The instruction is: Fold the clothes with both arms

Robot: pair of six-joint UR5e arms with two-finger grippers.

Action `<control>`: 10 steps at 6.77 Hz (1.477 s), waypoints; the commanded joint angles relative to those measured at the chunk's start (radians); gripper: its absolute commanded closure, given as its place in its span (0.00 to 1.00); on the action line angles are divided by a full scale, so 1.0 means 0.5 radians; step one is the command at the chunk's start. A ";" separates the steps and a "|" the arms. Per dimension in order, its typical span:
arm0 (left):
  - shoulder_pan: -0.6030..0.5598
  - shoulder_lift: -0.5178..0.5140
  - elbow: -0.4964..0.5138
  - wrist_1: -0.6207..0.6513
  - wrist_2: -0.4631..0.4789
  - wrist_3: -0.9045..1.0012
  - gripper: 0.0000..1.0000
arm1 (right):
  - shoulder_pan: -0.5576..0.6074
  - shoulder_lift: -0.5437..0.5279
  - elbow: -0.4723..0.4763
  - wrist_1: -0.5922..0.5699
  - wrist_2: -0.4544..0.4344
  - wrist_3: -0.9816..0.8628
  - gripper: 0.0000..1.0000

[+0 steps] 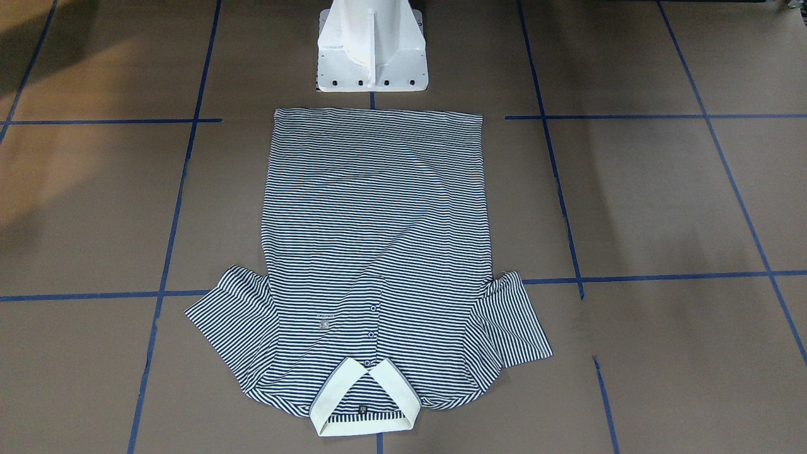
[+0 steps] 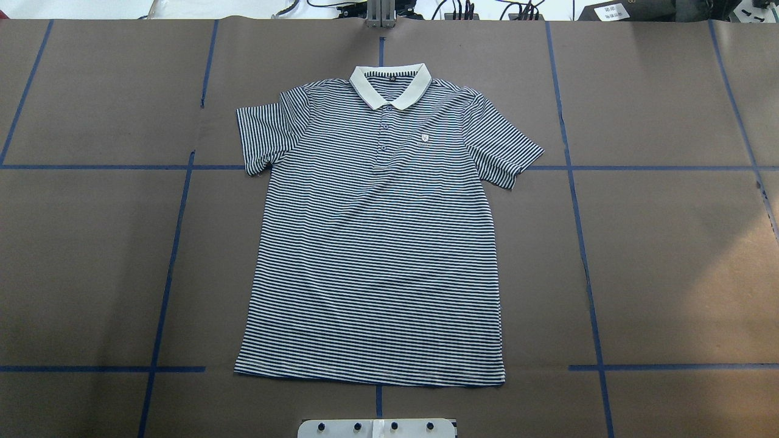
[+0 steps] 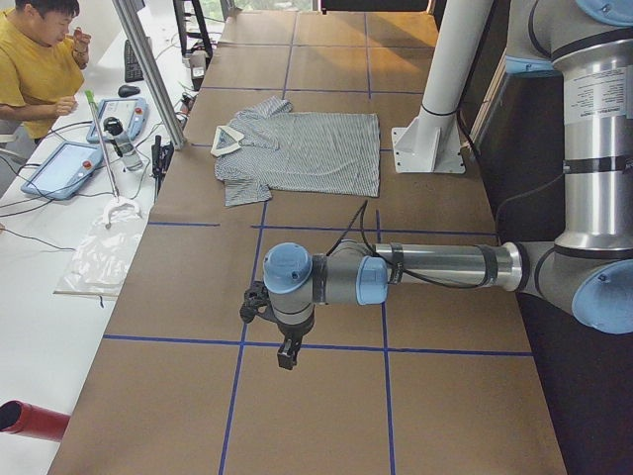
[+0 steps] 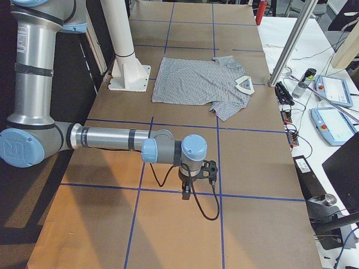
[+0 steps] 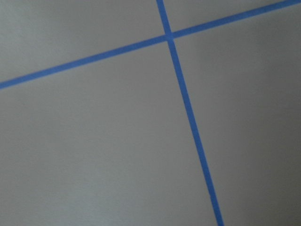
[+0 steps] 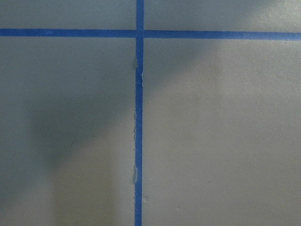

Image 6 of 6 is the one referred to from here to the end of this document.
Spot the blue tape line lengthwise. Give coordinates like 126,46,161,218
135,0,144,226

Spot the brown paper table cover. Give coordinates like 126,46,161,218
0,0,301,226

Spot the blue tape line crosswise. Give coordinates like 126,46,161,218
0,28,301,41

